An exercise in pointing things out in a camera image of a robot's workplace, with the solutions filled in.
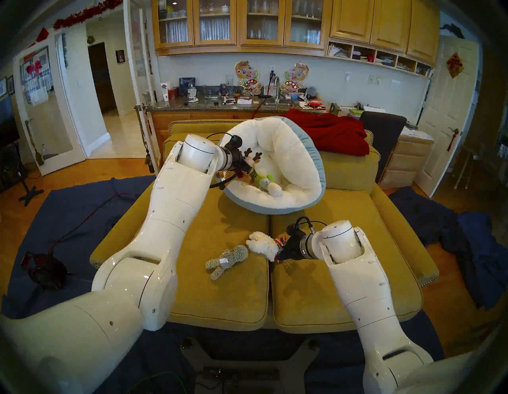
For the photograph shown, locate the white llama plush toy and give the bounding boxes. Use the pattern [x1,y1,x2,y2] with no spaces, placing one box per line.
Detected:
[246,232,288,263]

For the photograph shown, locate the granite kitchen counter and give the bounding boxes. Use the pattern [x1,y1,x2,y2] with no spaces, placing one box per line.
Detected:
[145,95,338,159]

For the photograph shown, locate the red black bag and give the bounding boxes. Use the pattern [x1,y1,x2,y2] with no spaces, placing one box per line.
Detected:
[22,252,68,290]

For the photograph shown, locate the white blue dog bed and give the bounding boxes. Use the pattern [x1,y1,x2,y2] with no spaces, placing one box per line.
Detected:
[220,116,327,215]

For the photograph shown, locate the green white leek plush toy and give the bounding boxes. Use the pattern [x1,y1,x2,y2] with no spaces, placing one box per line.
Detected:
[254,175,283,198]

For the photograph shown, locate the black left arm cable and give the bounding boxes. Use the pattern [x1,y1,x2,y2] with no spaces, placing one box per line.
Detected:
[206,132,239,189]

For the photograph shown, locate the black chair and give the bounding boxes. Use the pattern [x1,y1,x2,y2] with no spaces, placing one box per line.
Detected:
[359,111,407,183]

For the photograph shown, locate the blue floor rug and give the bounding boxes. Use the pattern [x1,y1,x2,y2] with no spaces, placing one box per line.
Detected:
[0,176,445,394]

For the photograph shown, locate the white door with mirror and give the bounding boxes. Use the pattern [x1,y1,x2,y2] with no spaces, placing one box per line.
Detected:
[14,24,86,175]

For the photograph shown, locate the wooden drawer unit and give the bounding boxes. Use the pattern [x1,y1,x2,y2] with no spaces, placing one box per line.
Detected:
[379,133,434,189]

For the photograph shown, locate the dark blue crumpled blanket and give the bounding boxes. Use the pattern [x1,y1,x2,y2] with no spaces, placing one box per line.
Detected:
[391,187,508,310]

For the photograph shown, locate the black tripod stand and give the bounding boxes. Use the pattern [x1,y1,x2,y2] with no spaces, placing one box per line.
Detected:
[18,167,44,206]

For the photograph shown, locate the red diamond door decoration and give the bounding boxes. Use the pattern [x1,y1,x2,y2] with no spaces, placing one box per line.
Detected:
[446,52,464,79]

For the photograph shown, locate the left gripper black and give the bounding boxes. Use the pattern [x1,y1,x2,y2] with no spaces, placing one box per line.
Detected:
[228,135,255,175]

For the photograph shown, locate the wooden wall cabinets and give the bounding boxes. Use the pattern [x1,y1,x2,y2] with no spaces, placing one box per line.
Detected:
[152,0,441,78]

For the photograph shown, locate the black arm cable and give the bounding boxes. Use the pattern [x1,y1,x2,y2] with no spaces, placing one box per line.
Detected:
[206,132,239,189]
[294,216,328,236]

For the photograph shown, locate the yellow sofa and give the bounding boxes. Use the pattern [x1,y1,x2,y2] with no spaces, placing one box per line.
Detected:
[90,119,439,333]

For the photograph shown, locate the red tinsel garland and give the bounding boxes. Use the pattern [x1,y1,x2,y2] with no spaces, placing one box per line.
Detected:
[53,0,123,30]

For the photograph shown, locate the red floor cable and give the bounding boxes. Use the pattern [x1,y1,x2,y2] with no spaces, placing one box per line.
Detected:
[48,193,131,255]

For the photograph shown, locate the hanging bell strap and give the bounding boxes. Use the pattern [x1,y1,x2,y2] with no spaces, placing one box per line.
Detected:
[135,104,156,174]

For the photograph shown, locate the white panel door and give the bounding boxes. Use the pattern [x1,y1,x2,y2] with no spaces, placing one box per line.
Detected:
[415,36,481,198]

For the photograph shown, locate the small hanging broom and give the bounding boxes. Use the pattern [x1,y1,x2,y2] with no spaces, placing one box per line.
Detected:
[26,119,45,166]

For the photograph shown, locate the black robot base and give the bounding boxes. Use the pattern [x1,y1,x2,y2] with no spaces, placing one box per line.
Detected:
[181,338,320,394]

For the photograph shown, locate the red blanket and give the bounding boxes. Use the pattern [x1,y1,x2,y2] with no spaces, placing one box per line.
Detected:
[283,109,370,156]

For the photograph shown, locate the black television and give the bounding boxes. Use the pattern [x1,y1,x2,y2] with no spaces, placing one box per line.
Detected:
[0,95,20,149]

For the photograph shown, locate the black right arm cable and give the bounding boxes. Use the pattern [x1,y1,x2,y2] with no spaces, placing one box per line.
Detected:
[294,216,328,236]

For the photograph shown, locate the cartoon child wall decoration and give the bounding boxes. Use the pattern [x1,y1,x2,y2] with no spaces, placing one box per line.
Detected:
[281,63,309,98]
[235,61,262,96]

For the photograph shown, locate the crochet reindeer plush toy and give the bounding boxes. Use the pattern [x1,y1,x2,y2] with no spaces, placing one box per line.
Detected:
[216,148,263,185]

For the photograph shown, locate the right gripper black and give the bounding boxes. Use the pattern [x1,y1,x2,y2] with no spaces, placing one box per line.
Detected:
[276,223,308,263]

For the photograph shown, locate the grey shaggy plush toy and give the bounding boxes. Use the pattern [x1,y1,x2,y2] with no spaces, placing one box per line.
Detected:
[205,245,249,280]

